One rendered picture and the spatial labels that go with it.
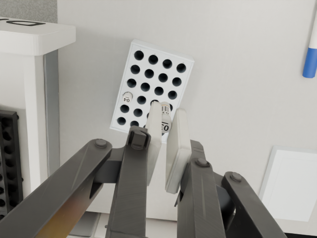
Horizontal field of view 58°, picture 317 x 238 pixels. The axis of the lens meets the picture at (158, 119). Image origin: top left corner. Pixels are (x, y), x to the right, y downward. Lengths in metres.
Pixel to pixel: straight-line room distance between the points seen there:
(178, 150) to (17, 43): 0.17
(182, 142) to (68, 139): 0.33
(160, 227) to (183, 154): 0.40
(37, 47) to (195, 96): 0.24
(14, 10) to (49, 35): 1.03
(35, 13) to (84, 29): 0.86
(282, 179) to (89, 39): 0.36
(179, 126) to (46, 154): 0.21
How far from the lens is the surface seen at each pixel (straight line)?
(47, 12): 1.25
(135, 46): 0.38
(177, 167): 0.16
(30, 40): 0.26
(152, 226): 0.55
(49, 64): 0.33
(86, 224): 0.55
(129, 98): 0.38
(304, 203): 0.54
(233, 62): 0.42
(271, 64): 0.44
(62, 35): 0.31
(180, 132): 0.18
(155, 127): 0.17
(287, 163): 0.49
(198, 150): 0.18
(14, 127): 0.37
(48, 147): 0.36
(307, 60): 0.44
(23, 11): 1.29
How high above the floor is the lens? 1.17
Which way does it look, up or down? 68 degrees down
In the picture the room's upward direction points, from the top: 176 degrees counter-clockwise
